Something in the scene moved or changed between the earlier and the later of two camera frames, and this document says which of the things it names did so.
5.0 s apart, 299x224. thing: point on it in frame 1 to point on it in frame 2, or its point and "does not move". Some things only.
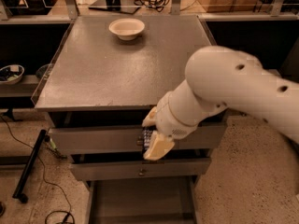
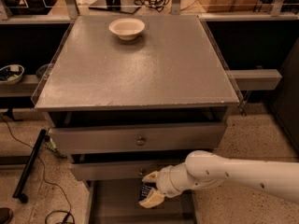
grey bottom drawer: x=170 y=200 does not move
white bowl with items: x=11 y=74 does not move
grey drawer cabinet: x=105 y=74 does not move
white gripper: x=167 y=119 to x=164 y=181
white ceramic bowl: x=127 y=29 does not move
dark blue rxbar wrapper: x=148 y=132 to x=146 y=188
